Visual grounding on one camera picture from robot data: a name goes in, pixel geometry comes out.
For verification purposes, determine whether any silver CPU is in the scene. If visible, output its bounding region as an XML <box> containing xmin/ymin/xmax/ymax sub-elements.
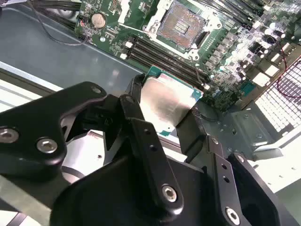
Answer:
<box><xmin>140</xmin><ymin>65</ymin><xmax>205</xmax><ymax>140</ymax></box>

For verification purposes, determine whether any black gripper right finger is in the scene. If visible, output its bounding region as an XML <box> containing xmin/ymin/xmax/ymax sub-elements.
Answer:
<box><xmin>176</xmin><ymin>108</ymin><xmax>282</xmax><ymax>226</ymax></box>

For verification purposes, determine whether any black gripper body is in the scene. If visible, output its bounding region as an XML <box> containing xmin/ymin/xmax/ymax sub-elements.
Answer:
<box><xmin>49</xmin><ymin>154</ymin><xmax>224</xmax><ymax>226</ymax></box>

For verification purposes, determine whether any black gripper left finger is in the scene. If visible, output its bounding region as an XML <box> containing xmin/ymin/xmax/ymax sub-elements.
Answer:
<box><xmin>0</xmin><ymin>73</ymin><xmax>184</xmax><ymax>224</ymax></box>

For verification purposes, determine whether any metal locking lever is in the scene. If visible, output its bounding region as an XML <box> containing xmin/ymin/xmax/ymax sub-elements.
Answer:
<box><xmin>190</xmin><ymin>58</ymin><xmax>205</xmax><ymax>87</ymax></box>

